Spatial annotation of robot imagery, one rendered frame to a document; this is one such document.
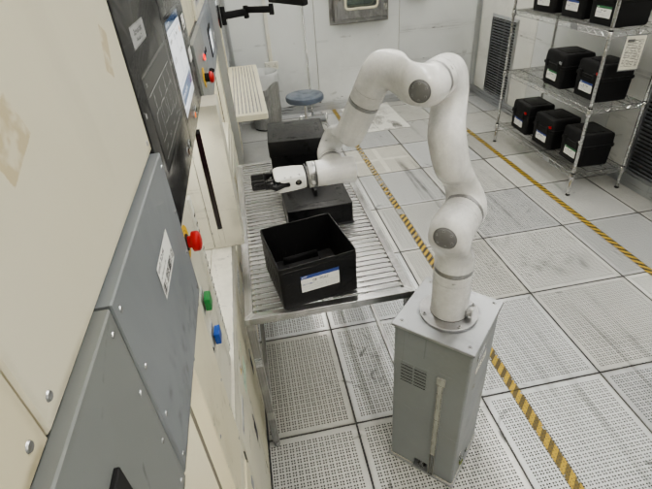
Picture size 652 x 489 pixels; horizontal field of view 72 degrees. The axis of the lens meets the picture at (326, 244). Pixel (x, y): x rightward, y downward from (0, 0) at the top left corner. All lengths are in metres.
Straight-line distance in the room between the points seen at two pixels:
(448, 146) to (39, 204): 1.00
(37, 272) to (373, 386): 2.04
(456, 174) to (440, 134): 0.12
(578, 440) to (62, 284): 2.15
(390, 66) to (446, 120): 0.20
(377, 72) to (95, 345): 0.99
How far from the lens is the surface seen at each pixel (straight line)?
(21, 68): 0.42
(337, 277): 1.56
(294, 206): 1.95
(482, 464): 2.14
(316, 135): 2.26
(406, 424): 1.89
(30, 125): 0.40
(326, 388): 2.30
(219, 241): 1.73
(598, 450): 2.32
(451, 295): 1.44
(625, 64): 3.81
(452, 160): 1.22
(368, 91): 1.26
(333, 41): 5.74
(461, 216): 1.25
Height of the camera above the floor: 1.82
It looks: 34 degrees down
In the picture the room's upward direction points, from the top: 5 degrees counter-clockwise
